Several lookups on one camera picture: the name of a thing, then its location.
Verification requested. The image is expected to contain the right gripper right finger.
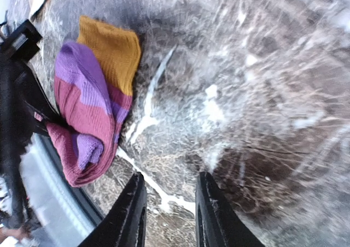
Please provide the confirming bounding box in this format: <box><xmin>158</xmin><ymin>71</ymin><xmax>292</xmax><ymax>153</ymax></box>
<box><xmin>195</xmin><ymin>172</ymin><xmax>263</xmax><ymax>247</ymax></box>

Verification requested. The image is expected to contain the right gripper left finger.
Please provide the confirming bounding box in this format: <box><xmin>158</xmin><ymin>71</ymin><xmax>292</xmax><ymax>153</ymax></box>
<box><xmin>79</xmin><ymin>172</ymin><xmax>147</xmax><ymax>247</ymax></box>

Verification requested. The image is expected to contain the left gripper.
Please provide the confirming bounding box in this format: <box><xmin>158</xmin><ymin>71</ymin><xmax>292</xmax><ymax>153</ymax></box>
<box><xmin>1</xmin><ymin>60</ymin><xmax>65</xmax><ymax>228</ymax></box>

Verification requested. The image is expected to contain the magenta purple sock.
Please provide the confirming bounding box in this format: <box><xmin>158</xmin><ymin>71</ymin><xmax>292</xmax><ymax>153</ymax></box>
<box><xmin>46</xmin><ymin>16</ymin><xmax>141</xmax><ymax>187</ymax></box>

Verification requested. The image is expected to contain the black front rail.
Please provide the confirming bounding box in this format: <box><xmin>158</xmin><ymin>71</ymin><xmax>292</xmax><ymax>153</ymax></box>
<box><xmin>39</xmin><ymin>136</ymin><xmax>104</xmax><ymax>226</ymax></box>

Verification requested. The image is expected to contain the white cable duct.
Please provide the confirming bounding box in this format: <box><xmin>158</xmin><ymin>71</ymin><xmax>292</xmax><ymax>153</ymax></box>
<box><xmin>21</xmin><ymin>134</ymin><xmax>95</xmax><ymax>246</ymax></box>

